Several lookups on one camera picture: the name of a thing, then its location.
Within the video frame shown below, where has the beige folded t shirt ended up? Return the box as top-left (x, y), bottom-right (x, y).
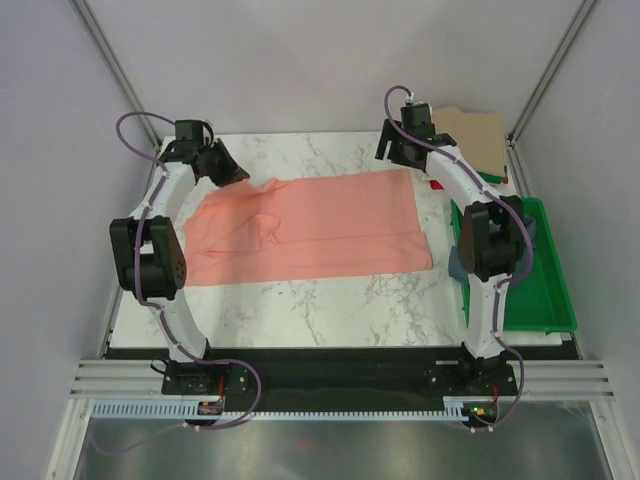
top-left (432, 106), bottom-right (506, 177)

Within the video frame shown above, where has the left aluminium frame post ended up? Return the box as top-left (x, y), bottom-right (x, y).
top-left (69, 0), bottom-right (164, 151)

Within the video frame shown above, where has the white slotted cable duct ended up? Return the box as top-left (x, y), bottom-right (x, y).
top-left (91, 397), bottom-right (501, 420)

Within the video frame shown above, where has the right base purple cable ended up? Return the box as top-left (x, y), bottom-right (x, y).
top-left (459, 344), bottom-right (526, 435)

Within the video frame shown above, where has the aluminium frame post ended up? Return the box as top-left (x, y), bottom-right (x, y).
top-left (507, 0), bottom-right (601, 148)
top-left (69, 0), bottom-right (164, 151)

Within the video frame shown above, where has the green folded t shirt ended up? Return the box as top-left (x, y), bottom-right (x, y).
top-left (479, 172), bottom-right (507, 185)

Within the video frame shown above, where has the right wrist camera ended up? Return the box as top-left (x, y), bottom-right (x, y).
top-left (404, 93), bottom-right (431, 107)

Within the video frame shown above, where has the aluminium extrusion rail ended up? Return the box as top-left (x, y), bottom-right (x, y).
top-left (71, 360), bottom-right (614, 400)

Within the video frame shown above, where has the green plastic bin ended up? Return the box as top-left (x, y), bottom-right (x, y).
top-left (449, 197), bottom-right (579, 334)

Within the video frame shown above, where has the salmon pink t shirt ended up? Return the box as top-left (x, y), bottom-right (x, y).
top-left (184, 169), bottom-right (433, 287)

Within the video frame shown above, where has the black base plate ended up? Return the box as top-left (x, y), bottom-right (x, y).
top-left (157, 346), bottom-right (518, 413)

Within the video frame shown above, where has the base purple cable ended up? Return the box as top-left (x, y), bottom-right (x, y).
top-left (89, 354), bottom-right (266, 456)
top-left (459, 344), bottom-right (526, 435)

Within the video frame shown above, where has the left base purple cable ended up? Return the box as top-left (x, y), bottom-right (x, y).
top-left (89, 354), bottom-right (266, 456)

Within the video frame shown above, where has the blue grey t shirt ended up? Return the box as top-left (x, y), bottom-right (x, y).
top-left (448, 216), bottom-right (537, 286)

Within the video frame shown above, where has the red folded t shirt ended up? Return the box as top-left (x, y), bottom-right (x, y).
top-left (428, 176), bottom-right (509, 190)

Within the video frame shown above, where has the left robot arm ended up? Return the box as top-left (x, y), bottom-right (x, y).
top-left (109, 111), bottom-right (250, 393)

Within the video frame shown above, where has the right aluminium frame post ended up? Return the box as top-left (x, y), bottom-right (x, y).
top-left (507, 0), bottom-right (601, 148)

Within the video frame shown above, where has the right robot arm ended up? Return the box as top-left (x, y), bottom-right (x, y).
top-left (375, 99), bottom-right (534, 394)

